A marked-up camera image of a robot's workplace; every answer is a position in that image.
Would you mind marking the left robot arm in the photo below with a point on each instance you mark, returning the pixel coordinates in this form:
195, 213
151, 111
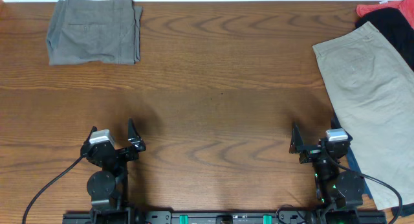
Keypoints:
108, 188

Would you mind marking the beige khaki shorts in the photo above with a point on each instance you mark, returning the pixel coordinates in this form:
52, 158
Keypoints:
370, 87

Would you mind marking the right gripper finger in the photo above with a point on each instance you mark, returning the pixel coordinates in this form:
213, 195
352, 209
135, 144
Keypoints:
296, 143
335, 124

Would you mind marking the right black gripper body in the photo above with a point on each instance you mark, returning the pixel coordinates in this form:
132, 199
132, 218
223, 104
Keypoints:
310, 154

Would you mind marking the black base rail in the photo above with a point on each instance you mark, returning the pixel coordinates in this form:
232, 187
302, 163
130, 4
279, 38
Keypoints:
282, 216

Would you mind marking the black cloth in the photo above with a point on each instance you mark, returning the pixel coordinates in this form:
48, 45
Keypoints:
391, 23

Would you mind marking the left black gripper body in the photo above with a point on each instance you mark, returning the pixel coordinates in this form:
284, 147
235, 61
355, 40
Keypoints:
125, 156

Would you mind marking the red cloth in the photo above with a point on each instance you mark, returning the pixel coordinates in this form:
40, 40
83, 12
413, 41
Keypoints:
404, 6

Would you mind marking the navy blue shorts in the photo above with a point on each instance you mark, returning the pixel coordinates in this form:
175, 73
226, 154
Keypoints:
407, 210

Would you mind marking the folded grey shorts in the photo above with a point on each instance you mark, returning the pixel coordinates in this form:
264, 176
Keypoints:
82, 31

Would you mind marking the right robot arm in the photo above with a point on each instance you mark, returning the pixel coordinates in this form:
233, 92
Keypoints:
339, 190

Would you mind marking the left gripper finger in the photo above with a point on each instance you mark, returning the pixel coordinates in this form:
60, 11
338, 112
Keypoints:
134, 138
94, 128

